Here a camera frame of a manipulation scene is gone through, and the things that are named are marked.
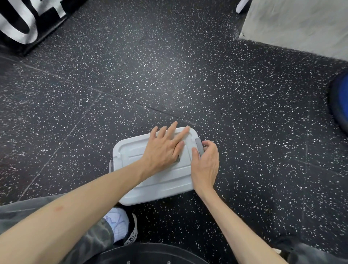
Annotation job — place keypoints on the person's left thumb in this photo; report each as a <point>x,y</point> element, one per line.
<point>179,150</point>

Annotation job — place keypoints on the white plastic storage box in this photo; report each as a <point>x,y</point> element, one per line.
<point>163,182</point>

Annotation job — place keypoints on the person's right thumb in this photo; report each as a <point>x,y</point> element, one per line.
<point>195,155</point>

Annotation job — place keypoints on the person's left forearm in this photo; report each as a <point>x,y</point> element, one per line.
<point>73,212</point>

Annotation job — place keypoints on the grey box latch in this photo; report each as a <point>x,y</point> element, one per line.
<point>199,145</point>
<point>111,166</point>

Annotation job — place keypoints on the grey white marbled block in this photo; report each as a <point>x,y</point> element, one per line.
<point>299,24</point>

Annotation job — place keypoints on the black banner with white letters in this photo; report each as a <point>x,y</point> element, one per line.
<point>24,19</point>

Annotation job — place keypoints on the grey trousers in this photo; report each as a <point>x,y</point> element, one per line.
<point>95,242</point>

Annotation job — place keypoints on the person's right forearm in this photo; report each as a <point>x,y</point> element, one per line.
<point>239,234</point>

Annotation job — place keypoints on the blue and black ball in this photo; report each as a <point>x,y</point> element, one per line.
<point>339,100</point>

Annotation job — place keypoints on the person's right hand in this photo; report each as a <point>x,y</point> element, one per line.
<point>205,168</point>

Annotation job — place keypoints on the white sock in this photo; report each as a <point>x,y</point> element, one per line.
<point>119,223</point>

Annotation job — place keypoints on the person's left little finger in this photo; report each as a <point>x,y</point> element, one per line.
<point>153,132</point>

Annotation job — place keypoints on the small white object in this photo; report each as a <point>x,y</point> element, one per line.
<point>242,5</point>

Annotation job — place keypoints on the person's left middle finger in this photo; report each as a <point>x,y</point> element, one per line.
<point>171,130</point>

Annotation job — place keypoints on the person's left hand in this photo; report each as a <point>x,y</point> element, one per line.
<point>159,153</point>

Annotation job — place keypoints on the black and white shoe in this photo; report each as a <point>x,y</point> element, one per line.
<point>132,231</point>

